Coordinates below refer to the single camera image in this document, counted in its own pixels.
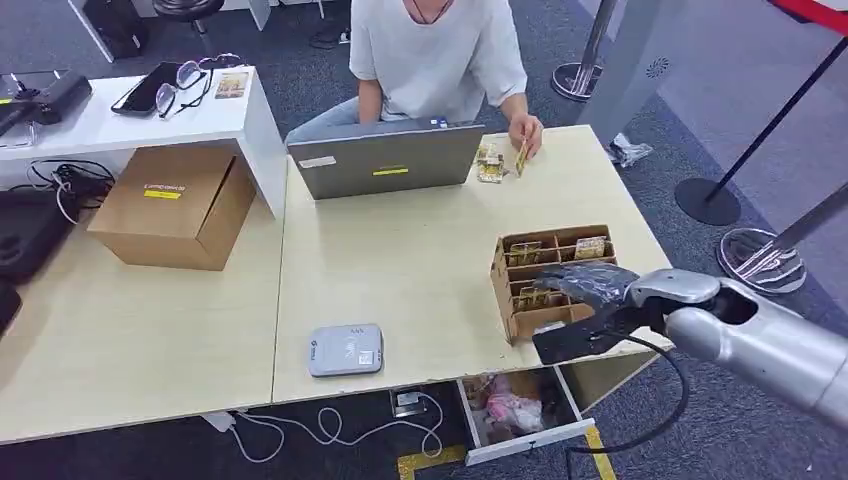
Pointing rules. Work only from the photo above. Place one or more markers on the black phone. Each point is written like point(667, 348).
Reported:
point(139, 93)

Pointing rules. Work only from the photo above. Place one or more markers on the grey card reader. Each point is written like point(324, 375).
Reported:
point(345, 350)

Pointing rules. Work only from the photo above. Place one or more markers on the black stanchion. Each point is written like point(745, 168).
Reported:
point(707, 202)

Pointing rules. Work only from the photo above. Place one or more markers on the black case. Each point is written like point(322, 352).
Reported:
point(116, 26)

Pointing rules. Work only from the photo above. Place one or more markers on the black stool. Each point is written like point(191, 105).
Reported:
point(189, 8)

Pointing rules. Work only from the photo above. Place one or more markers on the white side shelf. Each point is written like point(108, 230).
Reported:
point(132, 129)

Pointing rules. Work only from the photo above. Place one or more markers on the white open drawer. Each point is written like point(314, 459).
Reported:
point(530, 445)

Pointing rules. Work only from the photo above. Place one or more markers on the red barrier belt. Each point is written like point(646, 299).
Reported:
point(818, 12)

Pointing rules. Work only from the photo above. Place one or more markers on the card stack with beige print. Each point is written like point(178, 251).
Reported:
point(590, 248)

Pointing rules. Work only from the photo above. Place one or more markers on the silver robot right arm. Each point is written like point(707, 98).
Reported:
point(762, 338)

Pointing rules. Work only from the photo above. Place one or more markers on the chrome stanchion with striped base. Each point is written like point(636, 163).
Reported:
point(762, 262)

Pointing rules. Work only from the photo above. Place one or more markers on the crumpled clear plastic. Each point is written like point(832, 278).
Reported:
point(626, 151)

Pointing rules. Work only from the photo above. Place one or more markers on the wooden card box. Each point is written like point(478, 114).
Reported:
point(523, 324)

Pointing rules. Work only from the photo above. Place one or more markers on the white power adapter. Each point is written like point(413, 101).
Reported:
point(218, 422)

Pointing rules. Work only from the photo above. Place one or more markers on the chrome stanchion with round base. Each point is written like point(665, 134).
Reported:
point(578, 79)

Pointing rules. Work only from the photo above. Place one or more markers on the single printed card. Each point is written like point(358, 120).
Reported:
point(231, 85)

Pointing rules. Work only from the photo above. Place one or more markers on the brown cardboard box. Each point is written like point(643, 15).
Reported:
point(169, 205)

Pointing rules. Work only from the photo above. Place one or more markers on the pink plastic bag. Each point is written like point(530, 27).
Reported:
point(515, 407)

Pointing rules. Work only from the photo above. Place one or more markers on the black bag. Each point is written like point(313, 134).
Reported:
point(6, 305)
point(30, 228)

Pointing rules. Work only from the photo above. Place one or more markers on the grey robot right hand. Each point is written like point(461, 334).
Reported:
point(586, 285)

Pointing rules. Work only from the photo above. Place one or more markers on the yellow floor tape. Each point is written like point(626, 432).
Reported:
point(427, 462)

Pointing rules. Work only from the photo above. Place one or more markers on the black device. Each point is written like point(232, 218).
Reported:
point(56, 98)

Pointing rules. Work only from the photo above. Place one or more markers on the grey laptop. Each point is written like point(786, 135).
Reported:
point(387, 166)

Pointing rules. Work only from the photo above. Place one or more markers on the pile of cards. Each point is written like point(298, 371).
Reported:
point(490, 166)

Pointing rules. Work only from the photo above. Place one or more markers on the floor socket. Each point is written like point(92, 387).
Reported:
point(406, 402)

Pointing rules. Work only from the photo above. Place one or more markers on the clear glasses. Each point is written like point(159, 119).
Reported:
point(177, 89)

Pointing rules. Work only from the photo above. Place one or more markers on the person's left hand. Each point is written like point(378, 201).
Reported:
point(526, 129)

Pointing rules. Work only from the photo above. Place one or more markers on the card stack with green print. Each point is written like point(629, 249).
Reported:
point(525, 254)

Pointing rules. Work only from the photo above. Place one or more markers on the card stack with yellow print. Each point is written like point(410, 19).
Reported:
point(530, 299)

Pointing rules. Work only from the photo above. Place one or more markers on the small stack of cards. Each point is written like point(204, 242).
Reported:
point(522, 159)

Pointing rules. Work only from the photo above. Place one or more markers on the pale pillar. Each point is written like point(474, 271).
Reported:
point(629, 66)

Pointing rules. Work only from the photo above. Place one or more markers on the person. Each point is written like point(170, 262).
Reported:
point(437, 60)

